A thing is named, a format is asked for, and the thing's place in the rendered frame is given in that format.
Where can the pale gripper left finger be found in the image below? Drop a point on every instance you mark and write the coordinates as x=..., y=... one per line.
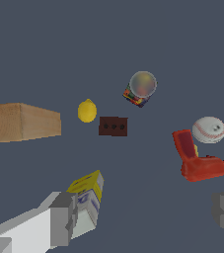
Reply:
x=34, y=227

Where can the red power drill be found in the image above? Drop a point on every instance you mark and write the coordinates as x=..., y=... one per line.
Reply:
x=199, y=161

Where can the yellow and white box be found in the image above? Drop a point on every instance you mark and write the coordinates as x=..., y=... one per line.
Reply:
x=89, y=197

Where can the white baseball with red stitching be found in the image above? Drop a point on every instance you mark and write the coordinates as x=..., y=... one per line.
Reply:
x=209, y=129

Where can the wooden block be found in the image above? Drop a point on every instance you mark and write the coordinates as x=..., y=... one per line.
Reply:
x=19, y=122

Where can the yellow lemon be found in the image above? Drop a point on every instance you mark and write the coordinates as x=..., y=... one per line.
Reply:
x=87, y=111

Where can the dark brown holed brick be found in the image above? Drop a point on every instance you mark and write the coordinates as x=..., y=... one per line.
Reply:
x=113, y=126

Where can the colourful jar with clear lid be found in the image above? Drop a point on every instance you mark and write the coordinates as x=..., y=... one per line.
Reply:
x=141, y=87

